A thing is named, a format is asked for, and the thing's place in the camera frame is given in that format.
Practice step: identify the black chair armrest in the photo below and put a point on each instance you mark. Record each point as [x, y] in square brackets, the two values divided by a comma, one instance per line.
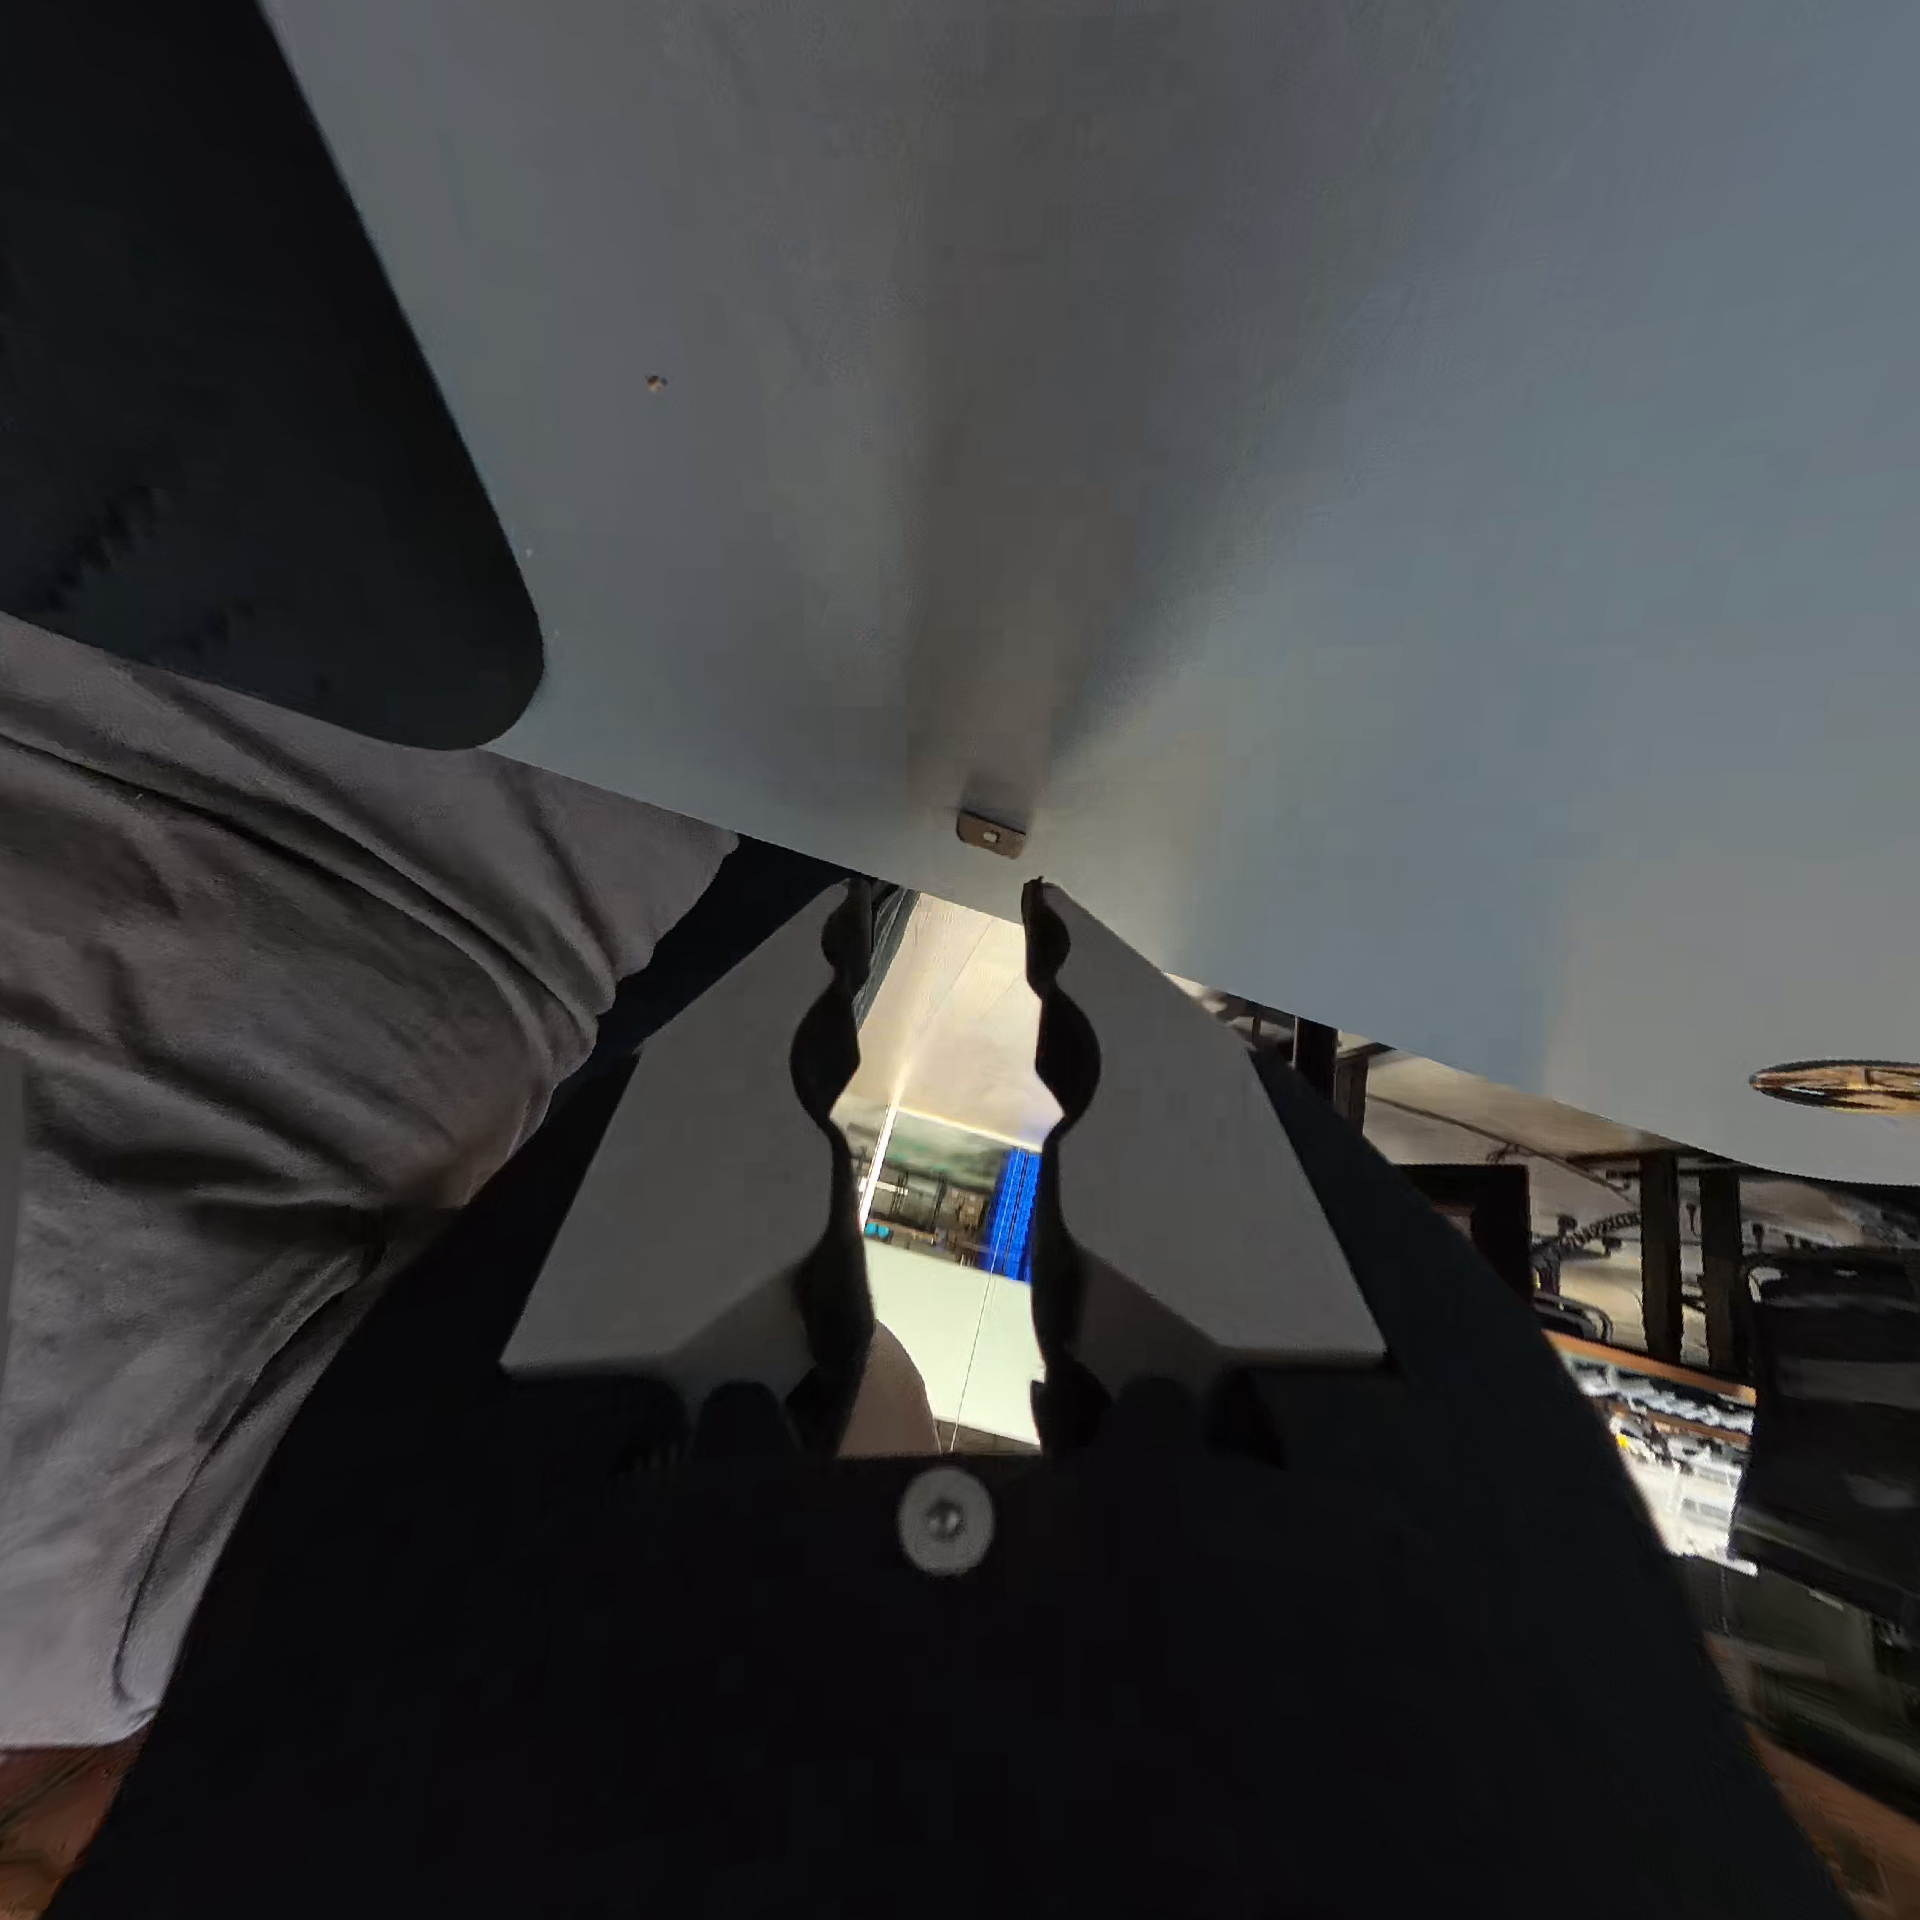
[224, 375]

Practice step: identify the black office chair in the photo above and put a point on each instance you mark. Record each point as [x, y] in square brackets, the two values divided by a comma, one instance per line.
[1829, 1425]

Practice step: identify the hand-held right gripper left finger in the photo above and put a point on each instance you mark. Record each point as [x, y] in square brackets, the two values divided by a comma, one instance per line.
[675, 1200]

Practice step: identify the person's grey shirt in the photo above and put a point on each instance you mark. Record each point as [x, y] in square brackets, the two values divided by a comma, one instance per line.
[224, 1049]

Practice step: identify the small wooden offcut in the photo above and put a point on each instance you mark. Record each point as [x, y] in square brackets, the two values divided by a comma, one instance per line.
[990, 831]

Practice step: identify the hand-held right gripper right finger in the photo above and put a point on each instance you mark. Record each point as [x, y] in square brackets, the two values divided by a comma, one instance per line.
[1200, 1214]

